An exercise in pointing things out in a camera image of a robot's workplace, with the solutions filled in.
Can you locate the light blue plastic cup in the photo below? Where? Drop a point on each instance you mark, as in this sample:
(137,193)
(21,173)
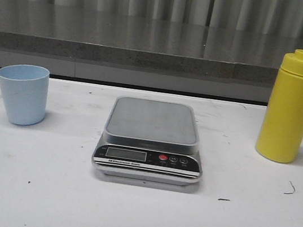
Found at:
(24,91)

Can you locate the yellow squeeze bottle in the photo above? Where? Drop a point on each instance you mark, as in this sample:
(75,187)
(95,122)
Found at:
(281,131)

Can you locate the silver digital kitchen scale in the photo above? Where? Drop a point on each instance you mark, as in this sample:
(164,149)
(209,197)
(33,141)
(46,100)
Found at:
(150,140)

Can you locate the stainless steel back counter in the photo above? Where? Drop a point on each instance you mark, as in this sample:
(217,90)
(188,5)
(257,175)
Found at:
(115,49)

